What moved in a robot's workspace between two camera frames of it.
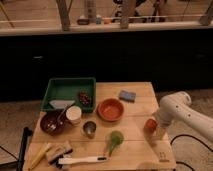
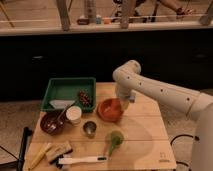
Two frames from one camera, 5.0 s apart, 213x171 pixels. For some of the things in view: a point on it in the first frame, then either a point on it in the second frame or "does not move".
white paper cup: x=74 y=114 does not move
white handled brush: x=82 y=159 does not move
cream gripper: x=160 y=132 to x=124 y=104
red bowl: x=110 y=110 does not move
